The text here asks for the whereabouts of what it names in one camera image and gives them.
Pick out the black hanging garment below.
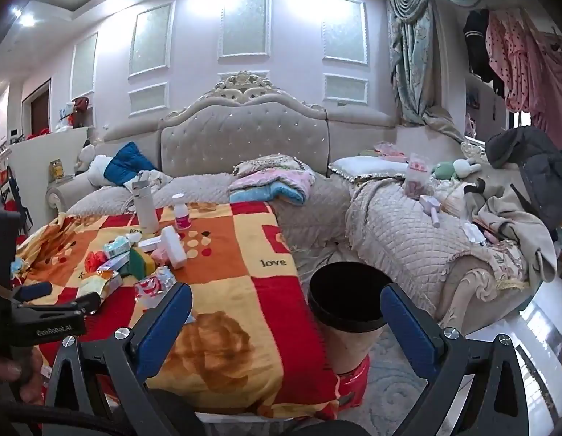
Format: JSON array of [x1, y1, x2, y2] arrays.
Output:
[[463, 8, 493, 82]]

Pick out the beige trash bin black liner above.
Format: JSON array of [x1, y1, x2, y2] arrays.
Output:
[[307, 262, 393, 375]]

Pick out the clear plastic bag red print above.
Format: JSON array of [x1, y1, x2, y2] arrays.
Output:
[[406, 152, 433, 198]]

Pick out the brown door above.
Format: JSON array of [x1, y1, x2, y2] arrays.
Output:
[[21, 79, 52, 137]]

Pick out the flat white box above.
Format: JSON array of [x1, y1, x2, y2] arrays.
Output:
[[136, 235, 166, 253]]

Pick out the cream patterned folded quilt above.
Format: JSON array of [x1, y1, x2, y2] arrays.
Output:
[[233, 154, 304, 178]]

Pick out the white tube box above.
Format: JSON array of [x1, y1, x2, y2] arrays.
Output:
[[96, 254, 130, 273]]

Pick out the white pillow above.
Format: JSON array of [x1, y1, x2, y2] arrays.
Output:
[[329, 155, 411, 182]]

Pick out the white thermos bottle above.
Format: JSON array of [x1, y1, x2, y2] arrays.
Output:
[[131, 179, 160, 233]]

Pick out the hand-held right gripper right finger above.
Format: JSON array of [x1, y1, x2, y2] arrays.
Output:
[[380, 283, 539, 436]]

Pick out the dark grey jacket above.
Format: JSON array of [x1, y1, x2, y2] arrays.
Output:
[[484, 126, 562, 237]]

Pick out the beige straw hand fan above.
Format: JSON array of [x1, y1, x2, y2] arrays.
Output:
[[437, 191, 472, 216]]

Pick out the blue jacket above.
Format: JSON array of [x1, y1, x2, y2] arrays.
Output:
[[103, 142, 157, 187]]

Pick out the yellow snack packet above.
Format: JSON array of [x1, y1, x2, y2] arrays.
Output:
[[77, 270, 124, 300]]

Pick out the white lace cloth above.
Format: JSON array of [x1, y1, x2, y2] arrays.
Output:
[[460, 222, 486, 246]]

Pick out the red plastic stool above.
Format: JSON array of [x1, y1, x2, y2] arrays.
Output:
[[335, 356, 371, 421]]

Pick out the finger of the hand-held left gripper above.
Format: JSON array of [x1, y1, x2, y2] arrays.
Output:
[[11, 282, 54, 304], [74, 293, 104, 314]]

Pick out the beige carved sofa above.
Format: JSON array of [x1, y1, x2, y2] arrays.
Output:
[[329, 104, 558, 328]]

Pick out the red orange printed blanket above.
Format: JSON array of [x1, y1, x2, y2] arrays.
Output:
[[15, 201, 350, 421]]

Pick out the green yellow sponge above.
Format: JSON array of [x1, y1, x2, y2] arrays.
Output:
[[129, 247, 157, 279]]

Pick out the beige tufted sofa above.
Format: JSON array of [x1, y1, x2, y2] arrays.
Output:
[[45, 71, 400, 255]]

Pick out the white bottle pink label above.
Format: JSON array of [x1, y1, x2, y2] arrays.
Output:
[[172, 194, 192, 230]]

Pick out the clear wrapper red print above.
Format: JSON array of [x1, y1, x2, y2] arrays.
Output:
[[133, 266, 177, 300]]

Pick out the quilted beige sofa cover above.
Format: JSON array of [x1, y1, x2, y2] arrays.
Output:
[[345, 177, 490, 282], [65, 173, 354, 253]]

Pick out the pink patterned packet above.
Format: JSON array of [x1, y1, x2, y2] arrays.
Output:
[[372, 142, 409, 162]]

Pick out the white rectangular box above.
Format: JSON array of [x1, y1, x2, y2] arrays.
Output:
[[160, 227, 188, 270]]

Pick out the pink blue folded blanket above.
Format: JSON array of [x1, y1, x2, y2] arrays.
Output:
[[229, 168, 315, 205]]

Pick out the white garment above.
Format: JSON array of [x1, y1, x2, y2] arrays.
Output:
[[124, 170, 173, 191]]

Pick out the pale green patterned curtain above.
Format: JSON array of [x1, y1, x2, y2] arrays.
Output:
[[385, 0, 468, 144]]

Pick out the beige coat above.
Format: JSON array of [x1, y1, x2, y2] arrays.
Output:
[[463, 182, 558, 282]]

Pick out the person's left hand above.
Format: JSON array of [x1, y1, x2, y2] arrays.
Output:
[[0, 349, 45, 407]]

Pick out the white cabinet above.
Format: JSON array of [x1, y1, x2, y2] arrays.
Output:
[[0, 126, 97, 205]]

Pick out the pink dotted hanging garment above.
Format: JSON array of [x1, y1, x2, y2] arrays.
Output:
[[485, 9, 562, 146]]

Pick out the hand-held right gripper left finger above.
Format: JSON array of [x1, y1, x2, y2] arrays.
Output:
[[38, 283, 194, 424]]

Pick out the teal tissue packet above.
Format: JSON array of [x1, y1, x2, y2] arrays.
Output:
[[103, 236, 132, 257]]

